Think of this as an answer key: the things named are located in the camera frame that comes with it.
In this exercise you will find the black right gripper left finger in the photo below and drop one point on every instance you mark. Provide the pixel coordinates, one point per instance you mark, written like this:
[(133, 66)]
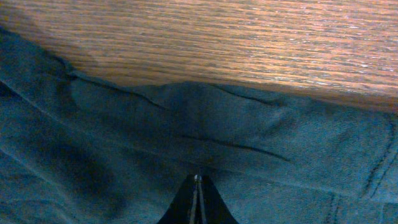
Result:
[(183, 208)]

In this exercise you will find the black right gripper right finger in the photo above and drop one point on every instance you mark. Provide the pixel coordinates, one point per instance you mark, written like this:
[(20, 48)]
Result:
[(211, 207)]

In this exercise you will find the dark green t-shirt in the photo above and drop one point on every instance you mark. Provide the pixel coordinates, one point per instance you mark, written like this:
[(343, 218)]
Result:
[(75, 149)]

